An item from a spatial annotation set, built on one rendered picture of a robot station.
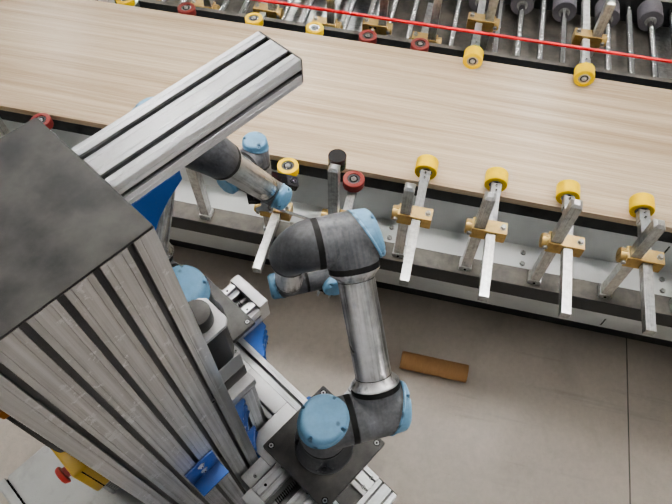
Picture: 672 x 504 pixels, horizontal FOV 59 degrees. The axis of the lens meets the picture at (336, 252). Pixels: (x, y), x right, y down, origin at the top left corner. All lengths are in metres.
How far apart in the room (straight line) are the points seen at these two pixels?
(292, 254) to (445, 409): 1.63
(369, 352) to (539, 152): 1.29
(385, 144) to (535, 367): 1.28
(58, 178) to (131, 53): 2.04
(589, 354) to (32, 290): 2.64
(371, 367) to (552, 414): 1.62
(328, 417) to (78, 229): 0.81
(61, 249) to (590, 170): 1.99
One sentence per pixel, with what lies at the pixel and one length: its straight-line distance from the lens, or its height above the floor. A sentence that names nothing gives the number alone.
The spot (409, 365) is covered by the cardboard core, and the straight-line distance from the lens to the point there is 2.72.
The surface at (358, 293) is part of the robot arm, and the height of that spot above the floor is 1.44.
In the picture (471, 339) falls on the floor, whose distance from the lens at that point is 2.90.
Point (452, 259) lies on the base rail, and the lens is 2.25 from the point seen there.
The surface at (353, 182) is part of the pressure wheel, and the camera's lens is 2.16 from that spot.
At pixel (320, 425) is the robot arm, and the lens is 1.37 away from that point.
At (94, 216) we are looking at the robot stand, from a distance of 0.73.
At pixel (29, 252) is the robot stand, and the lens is 0.73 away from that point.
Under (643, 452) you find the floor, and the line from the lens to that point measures 2.96.
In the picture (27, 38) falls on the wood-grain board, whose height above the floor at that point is 0.90.
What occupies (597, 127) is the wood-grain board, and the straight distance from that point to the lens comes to 2.56.
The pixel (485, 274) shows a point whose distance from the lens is 1.93.
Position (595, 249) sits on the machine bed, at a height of 0.68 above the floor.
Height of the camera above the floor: 2.58
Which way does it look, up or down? 58 degrees down
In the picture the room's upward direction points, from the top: straight up
